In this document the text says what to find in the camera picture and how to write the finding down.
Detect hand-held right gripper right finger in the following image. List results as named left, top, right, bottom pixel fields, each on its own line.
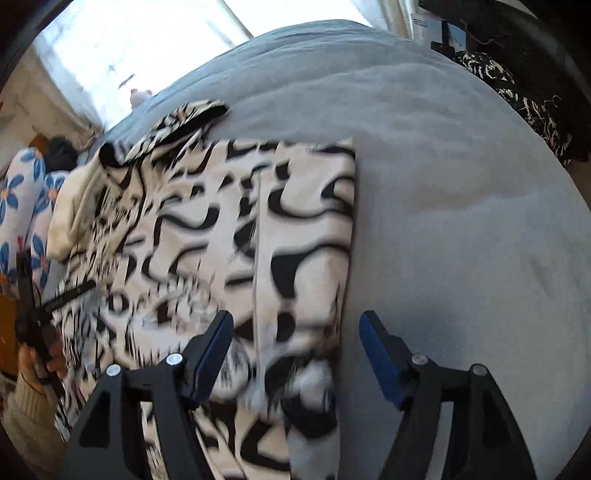
left=359, top=311, right=537, bottom=480

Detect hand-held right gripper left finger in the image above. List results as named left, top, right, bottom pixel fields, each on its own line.
left=60, top=311, right=234, bottom=480

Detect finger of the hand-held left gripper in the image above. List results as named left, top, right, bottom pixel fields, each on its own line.
left=41, top=280, right=98, bottom=311

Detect black white wavy patterned garment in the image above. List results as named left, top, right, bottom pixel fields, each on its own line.
left=48, top=100, right=357, bottom=480

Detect person's left forearm cream sleeve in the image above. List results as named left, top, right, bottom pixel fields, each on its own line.
left=0, top=373, right=71, bottom=480

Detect person's left hand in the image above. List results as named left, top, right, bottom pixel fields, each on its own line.
left=17, top=339, right=68, bottom=395

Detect cream folded cloth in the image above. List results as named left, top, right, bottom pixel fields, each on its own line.
left=46, top=162, right=105, bottom=261

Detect white pants with blue flowers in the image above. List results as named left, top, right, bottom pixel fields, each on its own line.
left=0, top=148, right=68, bottom=291

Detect dark bundled cloth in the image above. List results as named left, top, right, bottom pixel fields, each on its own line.
left=45, top=136, right=80, bottom=172

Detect grey bed sheet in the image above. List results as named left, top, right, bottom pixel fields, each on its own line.
left=78, top=18, right=583, bottom=480

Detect bright window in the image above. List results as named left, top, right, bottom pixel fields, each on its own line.
left=41, top=0, right=372, bottom=132

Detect black white speckled hanging cloth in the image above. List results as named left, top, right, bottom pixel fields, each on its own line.
left=452, top=51, right=575, bottom=168

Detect black metal stand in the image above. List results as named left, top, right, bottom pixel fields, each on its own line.
left=429, top=18, right=463, bottom=57

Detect dark hanging clothing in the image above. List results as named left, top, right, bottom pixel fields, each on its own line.
left=462, top=0, right=583, bottom=95

